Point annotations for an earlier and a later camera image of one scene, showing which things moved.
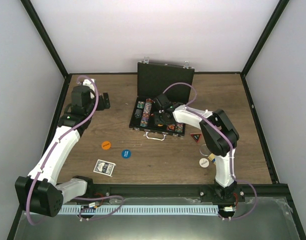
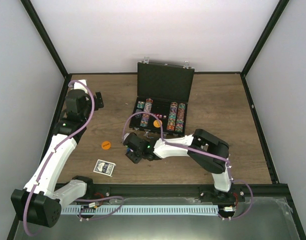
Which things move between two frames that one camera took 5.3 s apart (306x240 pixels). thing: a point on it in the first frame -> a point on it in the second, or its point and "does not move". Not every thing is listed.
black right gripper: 158,122 -> 134,159
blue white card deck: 104,167 does not move
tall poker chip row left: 146,112 does not move
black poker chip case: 154,79 does not move
